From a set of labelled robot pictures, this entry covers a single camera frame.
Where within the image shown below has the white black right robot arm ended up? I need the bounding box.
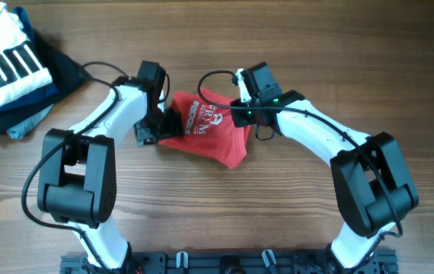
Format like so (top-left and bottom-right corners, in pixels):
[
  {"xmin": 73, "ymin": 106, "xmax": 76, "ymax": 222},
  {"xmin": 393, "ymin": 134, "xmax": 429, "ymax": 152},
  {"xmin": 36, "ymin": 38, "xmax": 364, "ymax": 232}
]
[{"xmin": 231, "ymin": 62, "xmax": 420, "ymax": 272}]

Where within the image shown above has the grey folded shirt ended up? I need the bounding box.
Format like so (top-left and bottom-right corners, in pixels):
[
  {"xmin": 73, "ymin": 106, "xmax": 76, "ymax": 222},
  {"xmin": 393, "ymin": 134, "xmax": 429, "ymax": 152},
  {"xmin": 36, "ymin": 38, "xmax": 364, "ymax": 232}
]
[{"xmin": 6, "ymin": 104, "xmax": 53, "ymax": 139}]

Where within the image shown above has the red soccer t-shirt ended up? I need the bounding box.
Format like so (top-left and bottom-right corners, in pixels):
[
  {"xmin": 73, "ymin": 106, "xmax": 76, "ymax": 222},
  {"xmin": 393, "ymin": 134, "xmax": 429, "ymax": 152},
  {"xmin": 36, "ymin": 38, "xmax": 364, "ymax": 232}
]
[{"xmin": 158, "ymin": 91, "xmax": 251, "ymax": 169}]

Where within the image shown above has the white black printed folded shirt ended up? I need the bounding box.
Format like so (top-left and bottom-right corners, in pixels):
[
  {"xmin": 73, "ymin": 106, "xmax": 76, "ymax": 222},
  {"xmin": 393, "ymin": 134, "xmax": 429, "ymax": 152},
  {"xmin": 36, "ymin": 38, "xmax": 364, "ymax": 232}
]
[{"xmin": 0, "ymin": 2, "xmax": 54, "ymax": 107}]

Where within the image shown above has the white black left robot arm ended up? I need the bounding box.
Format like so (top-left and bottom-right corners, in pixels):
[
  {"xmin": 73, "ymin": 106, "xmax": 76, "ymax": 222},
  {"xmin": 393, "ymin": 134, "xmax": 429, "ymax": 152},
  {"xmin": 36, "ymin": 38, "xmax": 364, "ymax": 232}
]
[{"xmin": 27, "ymin": 61, "xmax": 183, "ymax": 273}]

